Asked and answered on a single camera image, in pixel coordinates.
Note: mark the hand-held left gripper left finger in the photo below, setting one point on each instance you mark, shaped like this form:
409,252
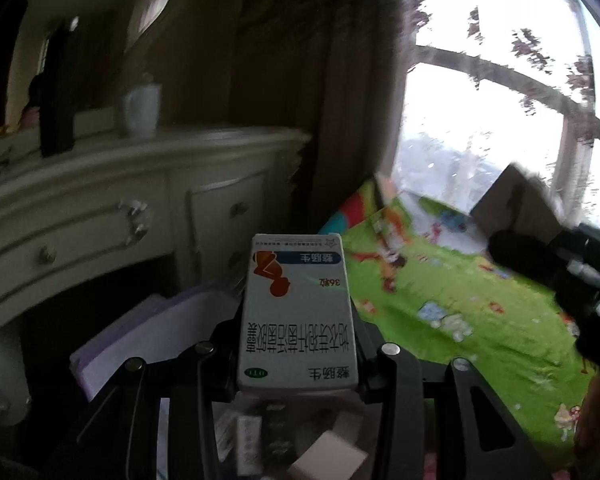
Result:
227,360

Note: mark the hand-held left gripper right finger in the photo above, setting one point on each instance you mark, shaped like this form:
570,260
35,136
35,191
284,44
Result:
367,365

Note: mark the brown cardboard box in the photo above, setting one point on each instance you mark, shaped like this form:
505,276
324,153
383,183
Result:
517,205

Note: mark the white medicine box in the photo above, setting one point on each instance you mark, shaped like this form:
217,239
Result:
297,310

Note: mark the green printed blanket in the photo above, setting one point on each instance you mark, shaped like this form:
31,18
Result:
470,310

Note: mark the narrow white box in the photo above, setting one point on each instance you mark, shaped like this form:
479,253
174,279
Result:
248,442

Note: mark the plain white box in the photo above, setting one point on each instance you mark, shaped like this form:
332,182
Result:
327,457

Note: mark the cream dresser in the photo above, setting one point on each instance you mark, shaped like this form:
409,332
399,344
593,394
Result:
105,195

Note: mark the white lace curtain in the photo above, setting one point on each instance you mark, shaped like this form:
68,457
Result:
505,35

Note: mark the white cup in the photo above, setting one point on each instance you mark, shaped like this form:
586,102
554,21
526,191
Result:
142,110

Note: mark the brown embroidered curtain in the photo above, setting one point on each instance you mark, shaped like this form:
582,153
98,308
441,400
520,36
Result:
320,85

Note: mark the black bottle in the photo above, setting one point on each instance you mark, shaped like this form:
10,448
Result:
57,105

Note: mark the arched mirror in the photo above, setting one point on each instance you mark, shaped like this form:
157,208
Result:
100,35

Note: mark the window frame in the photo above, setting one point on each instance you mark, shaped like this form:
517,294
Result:
530,82

